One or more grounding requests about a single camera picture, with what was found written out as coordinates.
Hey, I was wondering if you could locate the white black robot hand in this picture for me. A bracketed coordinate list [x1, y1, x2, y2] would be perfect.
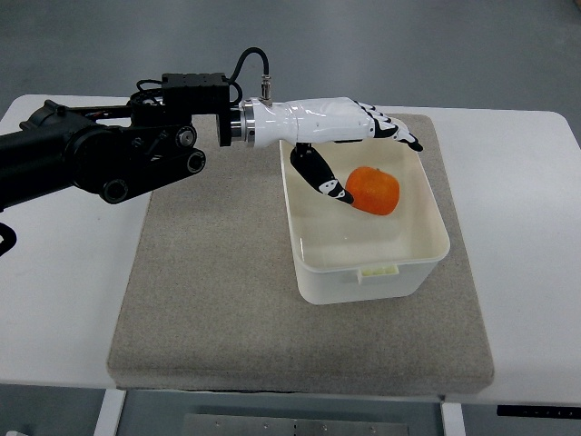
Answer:
[231, 97, 423, 204]

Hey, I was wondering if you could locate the orange fruit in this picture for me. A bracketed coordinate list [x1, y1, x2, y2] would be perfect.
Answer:
[346, 166, 400, 216]

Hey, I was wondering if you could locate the white plastic box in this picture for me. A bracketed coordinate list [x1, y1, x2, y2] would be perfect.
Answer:
[280, 139, 450, 304]

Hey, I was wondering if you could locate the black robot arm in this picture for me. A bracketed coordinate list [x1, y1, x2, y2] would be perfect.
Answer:
[1, 73, 231, 208]

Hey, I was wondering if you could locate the grey felt mat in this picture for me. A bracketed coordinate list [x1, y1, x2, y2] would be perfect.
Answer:
[107, 114, 494, 396]

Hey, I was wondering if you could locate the white right table leg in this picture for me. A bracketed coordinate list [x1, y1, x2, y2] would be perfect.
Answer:
[440, 401, 467, 436]

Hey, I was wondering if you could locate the white table leg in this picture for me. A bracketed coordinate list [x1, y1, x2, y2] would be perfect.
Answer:
[94, 389, 126, 436]
[440, 401, 467, 436]

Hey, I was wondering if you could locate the black table control panel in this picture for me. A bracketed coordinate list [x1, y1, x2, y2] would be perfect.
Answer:
[497, 404, 581, 420]

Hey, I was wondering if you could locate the white left table leg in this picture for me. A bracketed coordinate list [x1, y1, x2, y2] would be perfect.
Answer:
[94, 389, 126, 436]

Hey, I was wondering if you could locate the grey metal base plate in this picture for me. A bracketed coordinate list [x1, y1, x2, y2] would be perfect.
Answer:
[181, 413, 409, 436]

